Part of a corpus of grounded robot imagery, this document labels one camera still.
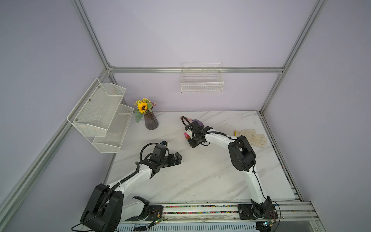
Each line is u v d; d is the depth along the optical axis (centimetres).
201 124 111
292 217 73
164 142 80
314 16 71
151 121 103
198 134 78
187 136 100
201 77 95
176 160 78
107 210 40
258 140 103
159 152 67
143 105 90
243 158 58
